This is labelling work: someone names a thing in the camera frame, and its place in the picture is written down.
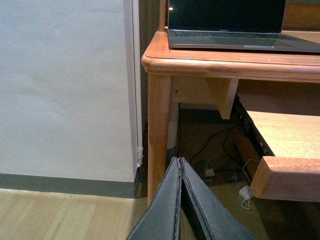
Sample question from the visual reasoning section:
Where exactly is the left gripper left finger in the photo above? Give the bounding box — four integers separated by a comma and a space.
127, 157, 181, 240

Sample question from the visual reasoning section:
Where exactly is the wooden desk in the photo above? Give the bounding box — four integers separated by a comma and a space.
141, 16, 320, 202

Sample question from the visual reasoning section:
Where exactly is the wooden keyboard drawer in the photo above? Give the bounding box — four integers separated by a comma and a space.
233, 96, 320, 203

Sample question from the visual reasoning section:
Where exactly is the grey open laptop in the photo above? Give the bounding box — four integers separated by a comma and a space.
167, 0, 320, 53

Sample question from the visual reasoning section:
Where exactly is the white power adapter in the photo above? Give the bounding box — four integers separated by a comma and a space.
239, 185, 254, 210

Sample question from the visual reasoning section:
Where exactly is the black floor cable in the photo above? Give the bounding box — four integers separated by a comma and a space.
189, 124, 245, 176

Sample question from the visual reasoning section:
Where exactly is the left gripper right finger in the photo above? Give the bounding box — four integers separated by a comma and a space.
179, 158, 255, 240

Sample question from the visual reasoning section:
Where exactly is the white wall conduit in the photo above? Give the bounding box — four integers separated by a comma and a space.
131, 0, 144, 168

